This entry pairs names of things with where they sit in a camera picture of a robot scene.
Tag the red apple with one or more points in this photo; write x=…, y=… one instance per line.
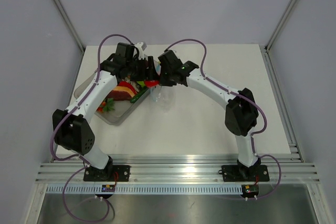
x=151, y=83

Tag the red chili pepper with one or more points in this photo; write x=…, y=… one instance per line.
x=128, y=85

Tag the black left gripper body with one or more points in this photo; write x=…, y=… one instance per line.
x=137, y=70

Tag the clear plastic food bin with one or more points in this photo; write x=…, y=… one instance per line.
x=118, y=113

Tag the raw steak slice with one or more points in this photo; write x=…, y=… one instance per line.
x=120, y=93

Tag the aluminium mounting rail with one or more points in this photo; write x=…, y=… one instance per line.
x=186, y=169

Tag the clear zip top bag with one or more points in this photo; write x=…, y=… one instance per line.
x=163, y=97

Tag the green cucumber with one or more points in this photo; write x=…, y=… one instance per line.
x=139, y=95

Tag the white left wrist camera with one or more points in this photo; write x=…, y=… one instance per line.
x=141, y=46

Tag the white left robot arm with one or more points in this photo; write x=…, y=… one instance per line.
x=72, y=129

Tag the white slotted cable duct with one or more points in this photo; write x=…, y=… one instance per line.
x=146, y=189

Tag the silver fish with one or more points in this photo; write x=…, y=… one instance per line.
x=135, y=85

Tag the left aluminium frame post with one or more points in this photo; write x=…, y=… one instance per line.
x=69, y=25

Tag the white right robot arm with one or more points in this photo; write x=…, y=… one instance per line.
x=240, y=110

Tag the aluminium frame post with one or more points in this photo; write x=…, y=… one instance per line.
x=69, y=25
x=281, y=24

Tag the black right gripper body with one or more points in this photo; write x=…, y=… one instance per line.
x=166, y=78

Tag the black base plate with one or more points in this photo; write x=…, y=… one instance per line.
x=235, y=173
x=119, y=173

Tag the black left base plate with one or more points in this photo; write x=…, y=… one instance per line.
x=119, y=173

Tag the right aluminium frame post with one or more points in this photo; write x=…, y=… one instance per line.
x=281, y=24

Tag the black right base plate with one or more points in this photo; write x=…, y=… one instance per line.
x=235, y=173

